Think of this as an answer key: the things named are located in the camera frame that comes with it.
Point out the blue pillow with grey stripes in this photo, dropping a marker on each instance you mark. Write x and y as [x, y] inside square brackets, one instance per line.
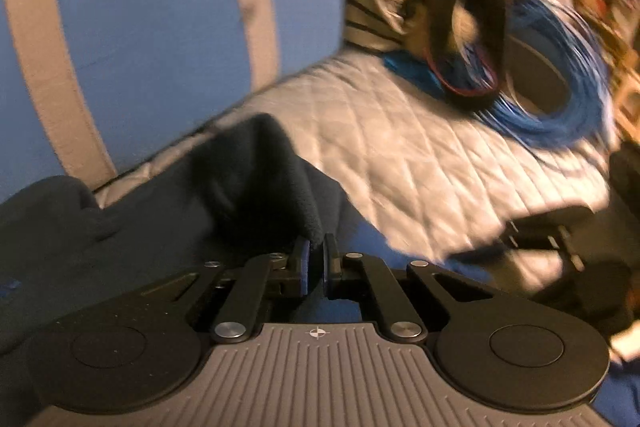
[150, 17]

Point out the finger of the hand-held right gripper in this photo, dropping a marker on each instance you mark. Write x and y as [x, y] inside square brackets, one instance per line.
[545, 227]

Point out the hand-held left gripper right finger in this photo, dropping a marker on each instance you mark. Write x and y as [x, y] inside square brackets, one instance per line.
[330, 274]

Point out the navy fleece garment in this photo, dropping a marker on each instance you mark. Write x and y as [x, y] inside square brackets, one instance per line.
[250, 177]

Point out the bright blue cloth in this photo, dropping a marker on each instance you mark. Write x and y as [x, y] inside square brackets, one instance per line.
[380, 239]

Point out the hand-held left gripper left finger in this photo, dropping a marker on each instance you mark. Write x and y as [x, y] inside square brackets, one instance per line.
[302, 272]

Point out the grey quilted bed cover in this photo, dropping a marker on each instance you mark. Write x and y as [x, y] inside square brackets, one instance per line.
[400, 157]

